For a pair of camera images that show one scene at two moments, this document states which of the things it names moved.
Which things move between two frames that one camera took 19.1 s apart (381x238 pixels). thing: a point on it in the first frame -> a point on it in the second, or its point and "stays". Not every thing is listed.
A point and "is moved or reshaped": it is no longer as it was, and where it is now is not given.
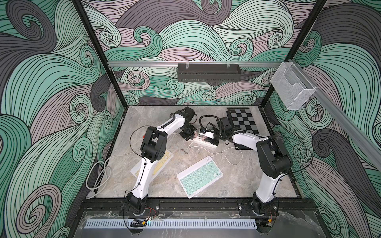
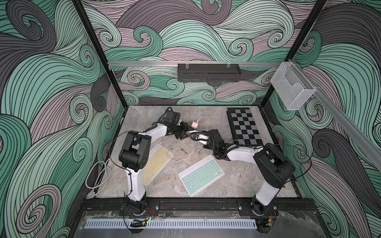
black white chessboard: (242, 118) stays
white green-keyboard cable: (225, 149) is moved or reshaped
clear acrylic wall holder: (291, 87) stays
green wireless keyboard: (199, 176) stays
